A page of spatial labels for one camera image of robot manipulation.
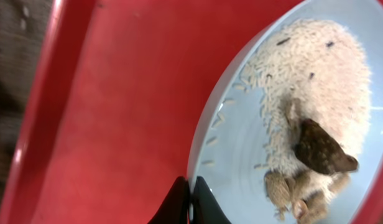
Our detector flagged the food scraps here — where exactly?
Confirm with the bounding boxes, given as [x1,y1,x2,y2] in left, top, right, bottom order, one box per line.
[239,18,371,223]

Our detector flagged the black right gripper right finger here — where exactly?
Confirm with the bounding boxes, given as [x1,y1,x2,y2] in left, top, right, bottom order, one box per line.
[190,176,231,224]

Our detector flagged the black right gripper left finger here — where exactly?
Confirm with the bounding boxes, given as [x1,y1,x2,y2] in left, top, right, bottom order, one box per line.
[148,176,190,224]

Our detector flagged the light blue plate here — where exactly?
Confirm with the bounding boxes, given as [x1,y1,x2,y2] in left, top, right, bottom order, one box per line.
[187,0,383,223]

